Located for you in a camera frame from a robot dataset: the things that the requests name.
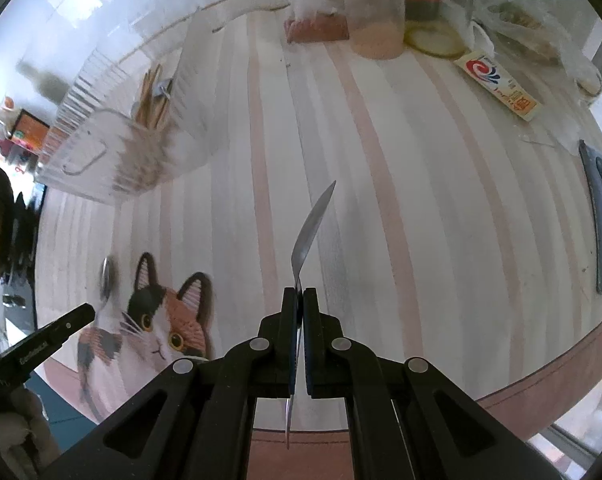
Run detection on gloved left hand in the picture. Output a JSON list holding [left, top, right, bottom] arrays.
[[0, 386, 61, 479]]

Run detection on steel spoon large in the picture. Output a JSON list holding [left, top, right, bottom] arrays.
[[99, 256, 116, 306]]

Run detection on cat print table mat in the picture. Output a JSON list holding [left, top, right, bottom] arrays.
[[36, 12, 602, 437]]

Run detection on wooden chopstick in tray right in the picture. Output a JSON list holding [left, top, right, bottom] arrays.
[[148, 78, 173, 129]]

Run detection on clear plastic utensil tray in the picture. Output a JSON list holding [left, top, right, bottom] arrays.
[[34, 6, 243, 206]]

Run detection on white red seasoning packet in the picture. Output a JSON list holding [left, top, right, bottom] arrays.
[[454, 51, 542, 122]]

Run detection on yellow jar lid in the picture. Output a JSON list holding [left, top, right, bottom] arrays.
[[404, 21, 466, 58]]

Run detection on pink sponge block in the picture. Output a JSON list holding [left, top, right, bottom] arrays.
[[284, 13, 350, 44]]

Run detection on clear plastic seasoning jar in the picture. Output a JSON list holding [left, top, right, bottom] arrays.
[[343, 0, 405, 60]]

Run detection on clear plastic bag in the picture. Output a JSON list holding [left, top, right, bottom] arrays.
[[442, 0, 602, 100]]

